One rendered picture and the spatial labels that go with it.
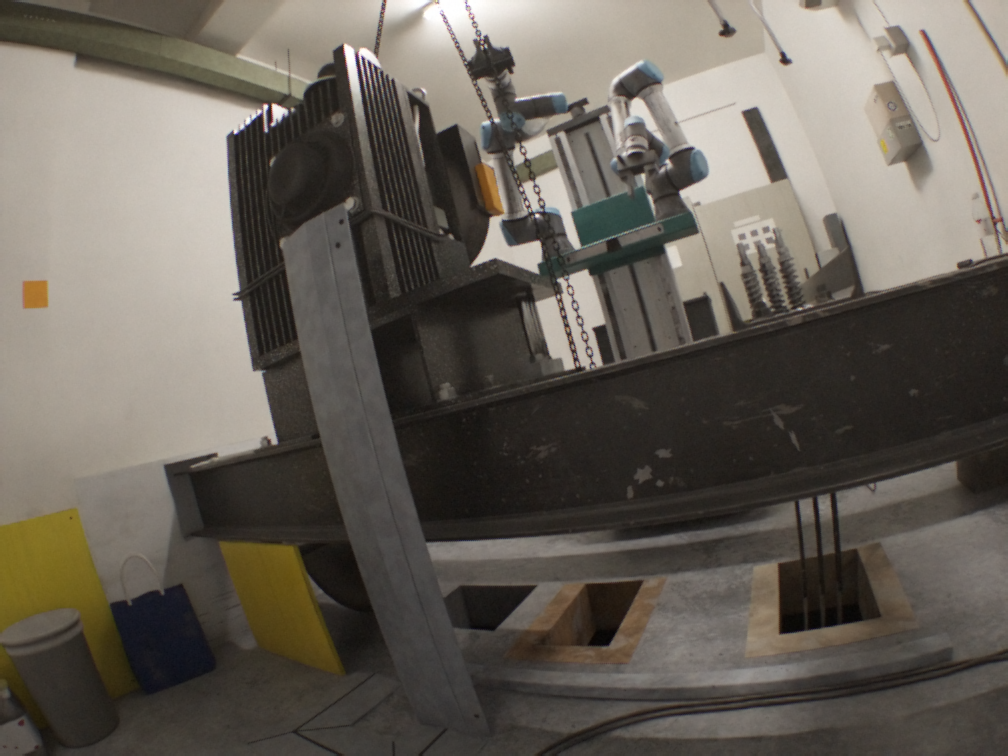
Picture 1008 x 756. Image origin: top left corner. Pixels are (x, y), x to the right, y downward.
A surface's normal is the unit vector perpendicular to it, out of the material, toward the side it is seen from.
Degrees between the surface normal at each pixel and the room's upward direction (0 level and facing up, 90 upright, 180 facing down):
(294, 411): 90
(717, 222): 90
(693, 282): 90
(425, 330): 90
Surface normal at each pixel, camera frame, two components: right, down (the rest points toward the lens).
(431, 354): 0.84, -0.23
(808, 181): -0.48, 0.11
